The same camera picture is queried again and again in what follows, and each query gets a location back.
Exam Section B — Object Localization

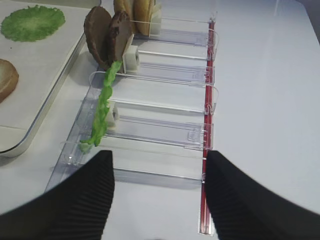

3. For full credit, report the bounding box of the right sesame bun half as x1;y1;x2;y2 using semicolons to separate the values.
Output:
133;0;156;36

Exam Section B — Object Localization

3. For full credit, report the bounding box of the right dark meat patty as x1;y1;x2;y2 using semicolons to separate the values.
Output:
106;10;133;66

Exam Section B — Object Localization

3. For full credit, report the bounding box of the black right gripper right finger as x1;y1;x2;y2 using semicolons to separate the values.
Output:
206;150;320;240

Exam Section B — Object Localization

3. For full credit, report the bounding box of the green lettuce leaf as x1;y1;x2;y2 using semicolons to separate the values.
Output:
79;60;123;153

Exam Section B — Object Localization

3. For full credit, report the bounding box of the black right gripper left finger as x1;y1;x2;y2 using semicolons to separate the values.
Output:
0;150;115;240

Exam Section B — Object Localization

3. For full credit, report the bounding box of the white paper liner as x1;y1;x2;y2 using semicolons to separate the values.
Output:
0;6;89;130

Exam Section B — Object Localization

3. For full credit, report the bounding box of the clear acrylic right rack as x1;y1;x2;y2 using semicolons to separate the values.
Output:
44;11;220;236

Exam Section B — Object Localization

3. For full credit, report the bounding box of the cream metal tray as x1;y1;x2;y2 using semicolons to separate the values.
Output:
0;4;91;157

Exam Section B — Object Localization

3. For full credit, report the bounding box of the toasted bun bottom slice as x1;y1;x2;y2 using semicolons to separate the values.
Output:
0;59;19;103

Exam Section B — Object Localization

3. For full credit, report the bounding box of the round green lettuce slice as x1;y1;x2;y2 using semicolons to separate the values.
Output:
0;5;66;42

